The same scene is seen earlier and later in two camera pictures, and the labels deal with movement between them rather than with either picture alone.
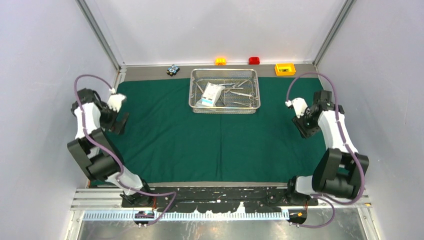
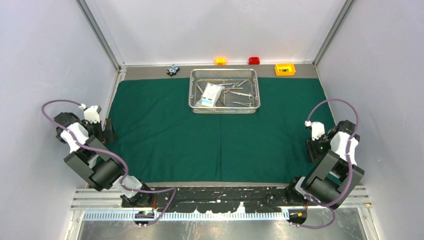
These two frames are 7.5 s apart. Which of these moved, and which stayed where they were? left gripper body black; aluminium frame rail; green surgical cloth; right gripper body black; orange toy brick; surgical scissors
Moved: left gripper body black; right gripper body black
Stayed: green surgical cloth; aluminium frame rail; surgical scissors; orange toy brick
